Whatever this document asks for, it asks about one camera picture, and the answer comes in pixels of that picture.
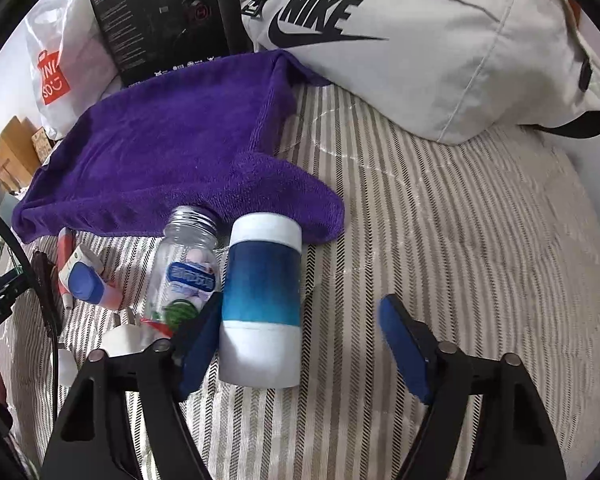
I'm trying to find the clear plastic candy bottle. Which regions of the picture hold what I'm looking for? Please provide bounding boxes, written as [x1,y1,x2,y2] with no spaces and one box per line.
[140,206,221,338]

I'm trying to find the purple towel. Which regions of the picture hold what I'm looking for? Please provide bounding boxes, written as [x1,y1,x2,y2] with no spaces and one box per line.
[12,51,344,244]

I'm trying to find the white USB charger plug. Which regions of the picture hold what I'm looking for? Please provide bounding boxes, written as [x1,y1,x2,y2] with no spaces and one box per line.
[100,308,155,358]

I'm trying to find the striped bed cover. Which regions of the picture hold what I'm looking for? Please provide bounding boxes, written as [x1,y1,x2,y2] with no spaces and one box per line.
[0,81,600,480]

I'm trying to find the blue white cylindrical bottle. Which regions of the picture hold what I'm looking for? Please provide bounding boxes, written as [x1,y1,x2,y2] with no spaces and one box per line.
[219,212,302,389]

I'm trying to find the decorated brown book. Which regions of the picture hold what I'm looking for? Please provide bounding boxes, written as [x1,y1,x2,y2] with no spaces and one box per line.
[31,127,55,165]

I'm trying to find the black cable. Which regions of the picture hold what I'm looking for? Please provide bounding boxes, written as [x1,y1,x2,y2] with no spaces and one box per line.
[0,199,62,426]

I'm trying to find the grey Nike bag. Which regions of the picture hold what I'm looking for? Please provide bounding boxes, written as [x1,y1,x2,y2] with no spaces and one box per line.
[242,0,600,145]

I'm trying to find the wooden furniture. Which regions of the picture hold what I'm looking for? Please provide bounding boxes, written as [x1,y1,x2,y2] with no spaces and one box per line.
[0,116,41,192]

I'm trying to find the pink container blue cap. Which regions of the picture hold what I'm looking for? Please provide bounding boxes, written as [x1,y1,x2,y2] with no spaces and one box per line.
[59,244,123,311]

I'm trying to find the white Miniso shopping bag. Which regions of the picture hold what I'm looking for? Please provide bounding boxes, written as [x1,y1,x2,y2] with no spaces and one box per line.
[24,0,118,141]

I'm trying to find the black headset box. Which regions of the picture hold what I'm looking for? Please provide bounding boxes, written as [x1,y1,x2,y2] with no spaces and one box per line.
[91,0,252,87]

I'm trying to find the pink white pen tube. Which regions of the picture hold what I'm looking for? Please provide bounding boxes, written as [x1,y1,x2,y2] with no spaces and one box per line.
[57,228,74,310]

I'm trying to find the small white round jar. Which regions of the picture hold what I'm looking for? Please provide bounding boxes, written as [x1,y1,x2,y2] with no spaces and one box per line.
[58,348,78,388]

